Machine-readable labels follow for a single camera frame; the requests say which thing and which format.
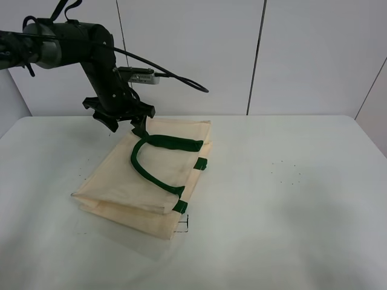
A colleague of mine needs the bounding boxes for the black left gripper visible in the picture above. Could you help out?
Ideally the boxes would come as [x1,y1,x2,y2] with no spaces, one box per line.
[82,88,155,139]

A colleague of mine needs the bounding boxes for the white linen bag green handles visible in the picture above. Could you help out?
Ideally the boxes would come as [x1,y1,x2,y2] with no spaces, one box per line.
[72,118,212,240]

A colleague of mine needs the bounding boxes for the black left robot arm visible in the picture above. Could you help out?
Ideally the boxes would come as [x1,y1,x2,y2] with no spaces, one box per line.
[1,16,155,138]

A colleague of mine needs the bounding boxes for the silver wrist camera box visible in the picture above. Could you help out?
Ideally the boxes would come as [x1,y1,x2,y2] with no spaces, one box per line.
[118,66,160,85]

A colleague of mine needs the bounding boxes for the black camera cable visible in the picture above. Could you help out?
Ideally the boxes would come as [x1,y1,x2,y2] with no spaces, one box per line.
[22,16,210,93]

